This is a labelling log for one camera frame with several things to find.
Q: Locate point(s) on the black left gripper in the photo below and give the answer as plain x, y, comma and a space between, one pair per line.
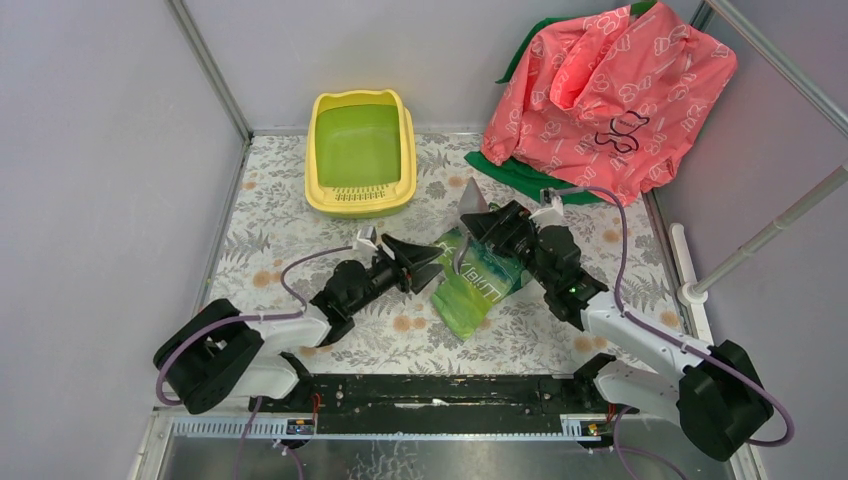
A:
403, 262

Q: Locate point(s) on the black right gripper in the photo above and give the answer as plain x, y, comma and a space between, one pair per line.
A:
500, 225

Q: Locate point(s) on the silver metal scoop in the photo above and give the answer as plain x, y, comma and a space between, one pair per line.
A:
472, 201

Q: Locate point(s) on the green litter bag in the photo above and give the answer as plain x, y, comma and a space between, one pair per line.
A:
467, 293

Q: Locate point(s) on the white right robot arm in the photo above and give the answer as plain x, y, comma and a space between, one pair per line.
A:
712, 393

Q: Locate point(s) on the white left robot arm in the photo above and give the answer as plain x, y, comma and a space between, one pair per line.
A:
223, 352

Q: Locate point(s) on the yellow litter box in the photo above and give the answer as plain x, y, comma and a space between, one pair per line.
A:
360, 159

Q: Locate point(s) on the floral table mat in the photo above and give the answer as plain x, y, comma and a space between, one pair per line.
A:
278, 249

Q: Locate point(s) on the green cloth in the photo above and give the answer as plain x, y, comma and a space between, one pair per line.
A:
523, 175

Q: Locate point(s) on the white metal pole stand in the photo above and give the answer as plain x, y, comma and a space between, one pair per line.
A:
785, 289

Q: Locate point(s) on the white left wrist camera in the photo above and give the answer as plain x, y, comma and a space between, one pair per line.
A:
366, 240

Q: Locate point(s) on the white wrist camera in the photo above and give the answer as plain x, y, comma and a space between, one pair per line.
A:
551, 209
366, 240

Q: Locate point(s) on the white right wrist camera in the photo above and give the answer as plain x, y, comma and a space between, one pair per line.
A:
551, 209

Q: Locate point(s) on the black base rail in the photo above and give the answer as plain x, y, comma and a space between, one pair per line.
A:
432, 404

